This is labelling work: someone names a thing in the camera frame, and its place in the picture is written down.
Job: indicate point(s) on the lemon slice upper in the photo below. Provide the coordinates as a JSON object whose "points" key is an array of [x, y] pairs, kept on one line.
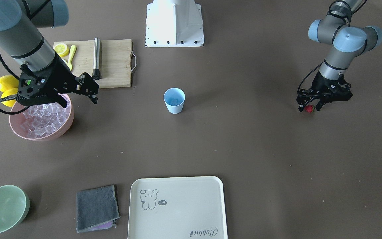
{"points": [[61, 49]]}

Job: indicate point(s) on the whole lemon lower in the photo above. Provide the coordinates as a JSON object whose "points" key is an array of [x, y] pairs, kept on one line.
{"points": [[7, 93]]}

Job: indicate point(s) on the pile of clear ice cubes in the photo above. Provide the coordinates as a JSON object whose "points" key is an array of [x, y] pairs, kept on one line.
{"points": [[44, 120]]}

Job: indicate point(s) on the cream rabbit tray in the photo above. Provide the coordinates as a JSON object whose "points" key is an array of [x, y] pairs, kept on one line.
{"points": [[177, 208]]}

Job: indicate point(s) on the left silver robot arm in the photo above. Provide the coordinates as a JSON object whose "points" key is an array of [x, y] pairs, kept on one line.
{"points": [[348, 42]]}

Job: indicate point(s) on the clear ice cube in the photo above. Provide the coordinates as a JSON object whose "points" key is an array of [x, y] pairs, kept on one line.
{"points": [[174, 101]]}

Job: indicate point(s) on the grey folded cloth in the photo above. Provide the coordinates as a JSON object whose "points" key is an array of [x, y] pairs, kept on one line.
{"points": [[96, 209]]}

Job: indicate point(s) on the whole lemon upper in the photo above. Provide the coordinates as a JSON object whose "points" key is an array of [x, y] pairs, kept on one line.
{"points": [[8, 82]]}

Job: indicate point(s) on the bamboo cutting board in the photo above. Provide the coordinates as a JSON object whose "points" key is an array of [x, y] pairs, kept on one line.
{"points": [[115, 61]]}

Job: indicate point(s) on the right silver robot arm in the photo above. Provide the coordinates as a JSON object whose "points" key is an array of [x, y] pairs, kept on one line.
{"points": [[19, 34]]}

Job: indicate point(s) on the red strawberry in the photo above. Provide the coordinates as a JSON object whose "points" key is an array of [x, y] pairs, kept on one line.
{"points": [[309, 108]]}

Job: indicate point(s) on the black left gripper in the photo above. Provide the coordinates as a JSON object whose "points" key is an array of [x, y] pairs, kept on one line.
{"points": [[329, 84]]}

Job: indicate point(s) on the light blue cup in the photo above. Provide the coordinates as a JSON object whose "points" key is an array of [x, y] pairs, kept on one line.
{"points": [[176, 93]]}

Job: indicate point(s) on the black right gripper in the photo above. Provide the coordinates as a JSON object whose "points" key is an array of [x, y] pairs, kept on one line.
{"points": [[59, 77]]}

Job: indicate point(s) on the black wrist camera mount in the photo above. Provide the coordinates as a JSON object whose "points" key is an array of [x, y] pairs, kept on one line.
{"points": [[340, 89], [27, 95]]}

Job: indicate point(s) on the pink bowl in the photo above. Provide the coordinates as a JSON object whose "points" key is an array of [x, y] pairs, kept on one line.
{"points": [[15, 121]]}

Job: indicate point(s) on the yellow plastic knife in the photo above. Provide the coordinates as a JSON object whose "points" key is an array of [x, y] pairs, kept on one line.
{"points": [[72, 52]]}

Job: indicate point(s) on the whole lemon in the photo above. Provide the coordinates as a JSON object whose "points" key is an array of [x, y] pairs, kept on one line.
{"points": [[7, 93], [8, 82]]}

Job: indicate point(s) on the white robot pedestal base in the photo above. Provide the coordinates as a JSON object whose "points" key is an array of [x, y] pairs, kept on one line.
{"points": [[174, 23]]}

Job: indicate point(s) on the green bowl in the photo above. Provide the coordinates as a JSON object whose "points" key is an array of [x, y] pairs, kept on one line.
{"points": [[14, 206]]}

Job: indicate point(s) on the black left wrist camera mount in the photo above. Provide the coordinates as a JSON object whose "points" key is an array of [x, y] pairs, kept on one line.
{"points": [[340, 89]]}

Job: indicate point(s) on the steel muddler black tip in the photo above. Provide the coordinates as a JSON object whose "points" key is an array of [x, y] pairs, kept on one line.
{"points": [[96, 75]]}

